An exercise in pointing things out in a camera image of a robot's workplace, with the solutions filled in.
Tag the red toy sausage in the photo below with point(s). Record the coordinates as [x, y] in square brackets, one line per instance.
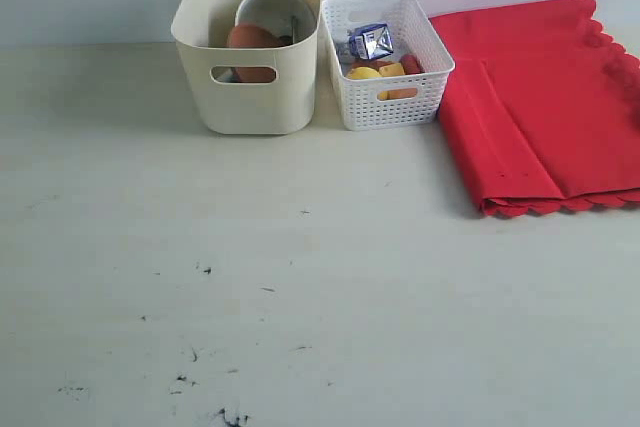
[411, 64]

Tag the yellow lemon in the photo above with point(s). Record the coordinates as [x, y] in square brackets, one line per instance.
[363, 73]

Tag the blue white milk carton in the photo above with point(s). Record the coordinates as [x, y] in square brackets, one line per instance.
[367, 43]

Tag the white ceramic bowl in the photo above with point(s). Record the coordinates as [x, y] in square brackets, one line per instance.
[275, 16]

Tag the brown wooden plate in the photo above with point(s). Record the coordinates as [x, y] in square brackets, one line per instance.
[248, 36]

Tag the white perforated plastic basket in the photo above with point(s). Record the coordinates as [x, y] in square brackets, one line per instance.
[388, 101]

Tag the stainless steel cup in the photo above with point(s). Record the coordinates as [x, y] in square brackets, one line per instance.
[227, 75]

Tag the yellow cheese wedge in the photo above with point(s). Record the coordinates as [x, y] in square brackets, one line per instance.
[396, 70]

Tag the cream plastic storage bin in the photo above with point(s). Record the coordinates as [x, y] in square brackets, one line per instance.
[200, 29]

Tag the red table cloth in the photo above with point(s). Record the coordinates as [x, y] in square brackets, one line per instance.
[542, 109]

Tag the fried chicken nugget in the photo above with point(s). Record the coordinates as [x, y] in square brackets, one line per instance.
[374, 64]

